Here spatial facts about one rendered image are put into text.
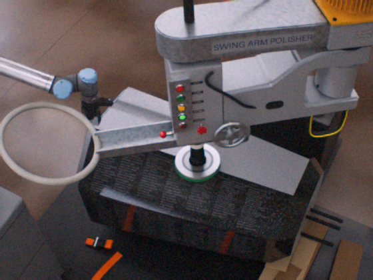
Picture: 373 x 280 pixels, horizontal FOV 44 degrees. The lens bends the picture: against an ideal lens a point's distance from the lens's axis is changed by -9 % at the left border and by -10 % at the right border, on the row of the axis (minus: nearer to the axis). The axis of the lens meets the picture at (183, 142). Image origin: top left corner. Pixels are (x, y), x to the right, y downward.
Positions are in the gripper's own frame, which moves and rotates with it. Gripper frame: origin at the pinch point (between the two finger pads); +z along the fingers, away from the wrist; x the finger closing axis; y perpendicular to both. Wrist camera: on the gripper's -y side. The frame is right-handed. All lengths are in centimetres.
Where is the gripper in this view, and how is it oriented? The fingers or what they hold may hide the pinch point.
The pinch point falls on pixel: (98, 123)
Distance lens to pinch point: 265.3
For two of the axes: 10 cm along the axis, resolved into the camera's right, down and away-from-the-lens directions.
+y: -8.4, 4.0, -3.8
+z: -0.3, 6.6, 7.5
